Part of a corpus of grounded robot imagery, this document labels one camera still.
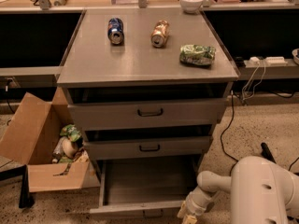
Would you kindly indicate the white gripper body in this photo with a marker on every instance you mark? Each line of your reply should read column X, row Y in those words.
column 195, row 203

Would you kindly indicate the grey bottom drawer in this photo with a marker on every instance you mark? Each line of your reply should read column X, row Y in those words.
column 145, row 187

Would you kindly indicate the grey drawer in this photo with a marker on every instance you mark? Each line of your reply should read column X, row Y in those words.
column 150, row 114
column 143, row 148
column 145, row 187

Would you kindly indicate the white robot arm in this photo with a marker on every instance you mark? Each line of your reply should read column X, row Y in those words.
column 261, row 192

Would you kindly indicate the grey middle drawer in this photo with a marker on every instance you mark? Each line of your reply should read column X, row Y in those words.
column 143, row 148

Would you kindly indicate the grey top drawer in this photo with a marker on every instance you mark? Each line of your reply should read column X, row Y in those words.
column 150, row 114

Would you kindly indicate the grey drawer cabinet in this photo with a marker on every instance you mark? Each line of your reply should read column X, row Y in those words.
column 96, row 71

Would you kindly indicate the black stand leg right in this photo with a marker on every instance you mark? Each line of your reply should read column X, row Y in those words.
column 266, row 153

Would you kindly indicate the black stand leg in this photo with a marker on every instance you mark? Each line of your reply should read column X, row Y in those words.
column 266, row 153
column 26, row 199

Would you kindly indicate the white round object in box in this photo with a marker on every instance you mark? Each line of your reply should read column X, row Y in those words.
column 70, row 148

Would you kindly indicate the green snack bag in box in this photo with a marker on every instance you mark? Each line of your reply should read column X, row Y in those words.
column 71, row 132

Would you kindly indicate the green chip bag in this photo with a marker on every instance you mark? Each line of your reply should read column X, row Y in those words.
column 197, row 55

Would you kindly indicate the white power strip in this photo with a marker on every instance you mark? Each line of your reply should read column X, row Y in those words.
column 268, row 61

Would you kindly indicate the black stand leg left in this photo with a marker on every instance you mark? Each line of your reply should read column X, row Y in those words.
column 26, row 199

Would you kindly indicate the orange soda can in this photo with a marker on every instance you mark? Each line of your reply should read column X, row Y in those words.
column 160, row 34

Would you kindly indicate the brown cardboard box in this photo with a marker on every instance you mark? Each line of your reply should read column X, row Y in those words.
column 30, row 139

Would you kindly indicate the blue soda can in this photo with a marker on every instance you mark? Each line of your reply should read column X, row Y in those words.
column 115, row 31

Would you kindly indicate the white bowl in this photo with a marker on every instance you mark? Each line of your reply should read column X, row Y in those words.
column 190, row 6

